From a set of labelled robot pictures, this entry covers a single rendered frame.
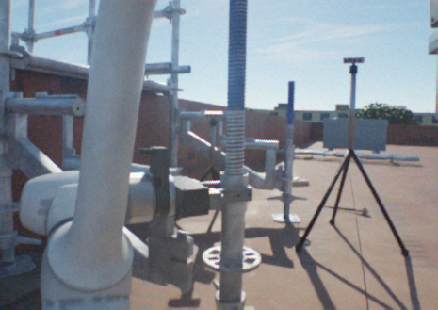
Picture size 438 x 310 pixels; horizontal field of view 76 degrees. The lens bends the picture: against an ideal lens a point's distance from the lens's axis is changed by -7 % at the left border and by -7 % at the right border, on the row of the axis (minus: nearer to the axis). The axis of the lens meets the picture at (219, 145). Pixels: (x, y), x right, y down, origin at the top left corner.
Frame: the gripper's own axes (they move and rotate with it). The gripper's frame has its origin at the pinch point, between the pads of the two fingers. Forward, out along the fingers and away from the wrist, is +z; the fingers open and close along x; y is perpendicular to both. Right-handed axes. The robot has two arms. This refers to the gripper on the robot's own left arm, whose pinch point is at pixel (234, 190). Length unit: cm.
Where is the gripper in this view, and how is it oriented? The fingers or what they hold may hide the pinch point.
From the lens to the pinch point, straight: 62.3
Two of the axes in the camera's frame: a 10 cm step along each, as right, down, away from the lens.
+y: -0.2, 10.0, 0.7
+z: 9.1, -0.1, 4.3
